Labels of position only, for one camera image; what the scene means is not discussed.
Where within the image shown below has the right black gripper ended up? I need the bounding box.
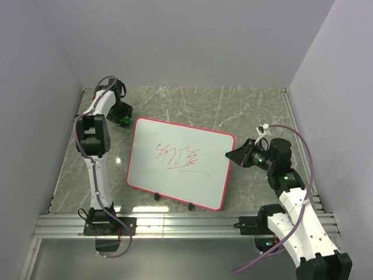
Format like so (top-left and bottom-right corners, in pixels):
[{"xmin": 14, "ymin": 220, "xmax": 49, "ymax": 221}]
[{"xmin": 226, "ymin": 138, "xmax": 275, "ymax": 172}]

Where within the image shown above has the green whiteboard eraser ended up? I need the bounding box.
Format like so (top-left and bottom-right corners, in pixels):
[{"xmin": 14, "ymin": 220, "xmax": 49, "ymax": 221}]
[{"xmin": 120, "ymin": 117, "xmax": 131, "ymax": 125}]

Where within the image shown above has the red framed whiteboard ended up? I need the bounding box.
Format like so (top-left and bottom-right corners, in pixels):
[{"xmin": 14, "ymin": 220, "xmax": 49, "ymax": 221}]
[{"xmin": 126, "ymin": 117, "xmax": 235, "ymax": 211}]

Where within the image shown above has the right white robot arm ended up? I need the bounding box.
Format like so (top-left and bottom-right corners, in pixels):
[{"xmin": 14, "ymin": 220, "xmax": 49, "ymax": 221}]
[{"xmin": 225, "ymin": 138, "xmax": 353, "ymax": 279}]

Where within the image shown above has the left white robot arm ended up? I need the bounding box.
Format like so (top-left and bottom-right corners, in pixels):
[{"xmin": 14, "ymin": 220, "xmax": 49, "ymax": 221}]
[{"xmin": 73, "ymin": 75, "xmax": 133, "ymax": 235}]

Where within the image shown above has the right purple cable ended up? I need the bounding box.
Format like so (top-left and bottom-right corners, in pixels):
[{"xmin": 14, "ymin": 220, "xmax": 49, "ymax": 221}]
[{"xmin": 231, "ymin": 124, "xmax": 314, "ymax": 275}]

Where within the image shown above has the purple cable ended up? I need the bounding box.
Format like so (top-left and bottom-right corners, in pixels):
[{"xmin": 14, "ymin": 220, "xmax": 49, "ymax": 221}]
[
  {"xmin": 72, "ymin": 76, "xmax": 132, "ymax": 258},
  {"xmin": 231, "ymin": 124, "xmax": 314, "ymax": 275}
]

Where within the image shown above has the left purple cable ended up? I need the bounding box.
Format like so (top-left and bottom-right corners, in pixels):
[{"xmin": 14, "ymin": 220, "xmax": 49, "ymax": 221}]
[{"xmin": 72, "ymin": 76, "xmax": 132, "ymax": 258}]

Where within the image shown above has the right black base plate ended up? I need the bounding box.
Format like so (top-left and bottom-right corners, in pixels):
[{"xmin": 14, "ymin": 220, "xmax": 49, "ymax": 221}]
[{"xmin": 233, "ymin": 216, "xmax": 273, "ymax": 236}]

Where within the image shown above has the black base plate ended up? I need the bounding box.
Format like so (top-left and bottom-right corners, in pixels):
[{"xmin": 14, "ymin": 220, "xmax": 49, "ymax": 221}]
[
  {"xmin": 83, "ymin": 217, "xmax": 137, "ymax": 236},
  {"xmin": 233, "ymin": 216, "xmax": 273, "ymax": 236}
]

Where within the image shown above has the aluminium mounting rail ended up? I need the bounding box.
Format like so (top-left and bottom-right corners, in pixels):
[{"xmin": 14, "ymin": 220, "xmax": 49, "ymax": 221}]
[{"xmin": 31, "ymin": 212, "xmax": 256, "ymax": 239}]

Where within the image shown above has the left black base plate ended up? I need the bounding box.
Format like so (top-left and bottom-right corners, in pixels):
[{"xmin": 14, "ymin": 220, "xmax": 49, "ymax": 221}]
[{"xmin": 83, "ymin": 217, "xmax": 137, "ymax": 236}]

